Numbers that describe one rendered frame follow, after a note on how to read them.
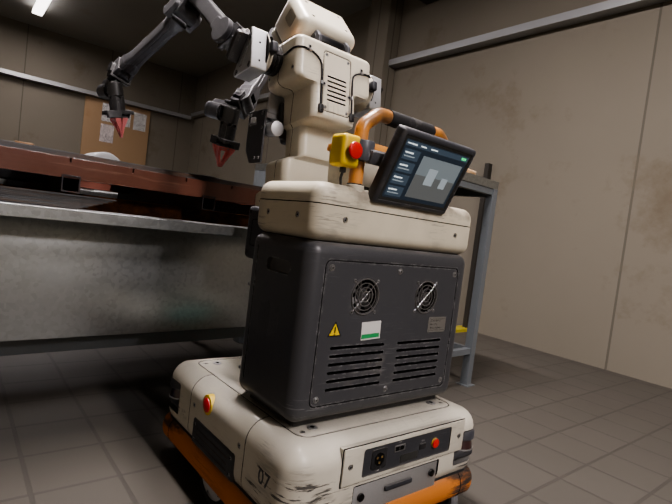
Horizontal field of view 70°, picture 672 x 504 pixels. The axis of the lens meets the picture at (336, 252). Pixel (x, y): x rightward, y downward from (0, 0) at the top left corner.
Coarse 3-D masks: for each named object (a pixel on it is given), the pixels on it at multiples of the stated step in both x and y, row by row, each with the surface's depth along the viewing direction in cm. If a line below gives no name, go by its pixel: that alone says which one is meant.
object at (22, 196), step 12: (0, 192) 119; (12, 192) 121; (24, 192) 122; (36, 192) 124; (48, 192) 126; (36, 204) 124; (48, 204) 126; (60, 204) 128; (72, 204) 130; (84, 204) 132; (96, 204) 134
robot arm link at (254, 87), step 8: (272, 40) 183; (256, 80) 171; (264, 80) 175; (240, 88) 167; (248, 88) 167; (256, 88) 169; (248, 96) 164; (256, 96) 170; (248, 104) 166; (256, 104) 171; (248, 112) 168
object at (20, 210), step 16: (0, 208) 113; (16, 208) 115; (32, 208) 118; (48, 208) 120; (64, 208) 128; (112, 224) 131; (128, 224) 134; (144, 224) 137; (160, 224) 140; (176, 224) 143; (192, 224) 147; (208, 224) 151
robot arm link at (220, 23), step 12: (180, 0) 163; (192, 0) 160; (204, 0) 156; (180, 12) 164; (192, 12) 166; (204, 12) 154; (216, 12) 149; (192, 24) 168; (216, 24) 140; (228, 24) 136; (216, 36) 138; (228, 36) 138
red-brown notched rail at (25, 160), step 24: (0, 168) 131; (24, 168) 132; (48, 168) 136; (72, 168) 141; (96, 168) 145; (120, 168) 150; (168, 192) 161; (192, 192) 167; (216, 192) 173; (240, 192) 180
